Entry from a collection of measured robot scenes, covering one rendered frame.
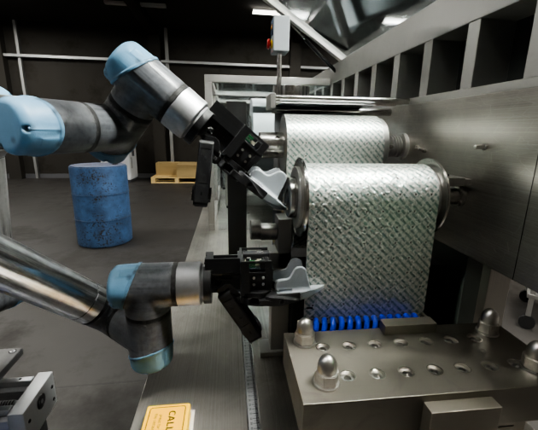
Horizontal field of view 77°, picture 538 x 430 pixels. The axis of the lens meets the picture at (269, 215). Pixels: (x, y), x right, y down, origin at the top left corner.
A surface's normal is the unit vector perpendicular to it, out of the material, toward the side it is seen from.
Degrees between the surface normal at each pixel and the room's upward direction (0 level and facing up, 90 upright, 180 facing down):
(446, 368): 0
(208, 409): 0
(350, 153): 92
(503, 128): 90
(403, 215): 90
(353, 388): 0
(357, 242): 90
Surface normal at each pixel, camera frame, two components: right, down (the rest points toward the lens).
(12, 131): -0.36, 0.22
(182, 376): 0.01, -0.97
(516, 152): -0.99, 0.01
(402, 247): 0.11, 0.24
